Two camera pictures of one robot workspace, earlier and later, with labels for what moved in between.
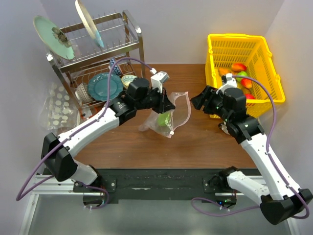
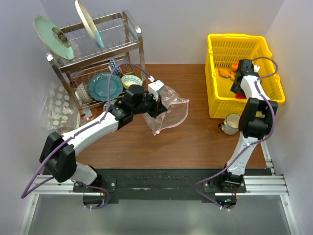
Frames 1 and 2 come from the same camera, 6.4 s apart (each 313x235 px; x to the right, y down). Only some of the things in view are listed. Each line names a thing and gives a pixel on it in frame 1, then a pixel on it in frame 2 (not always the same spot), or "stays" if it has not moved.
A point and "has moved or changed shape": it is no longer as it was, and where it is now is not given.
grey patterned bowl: (81, 93) stays
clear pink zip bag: (167, 123) has moved or changed shape
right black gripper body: (213, 105) -> (235, 87)
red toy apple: (250, 96) -> (240, 96)
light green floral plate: (54, 37) stays
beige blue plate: (89, 24) stays
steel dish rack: (96, 66) stays
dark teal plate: (98, 86) stays
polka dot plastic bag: (58, 113) stays
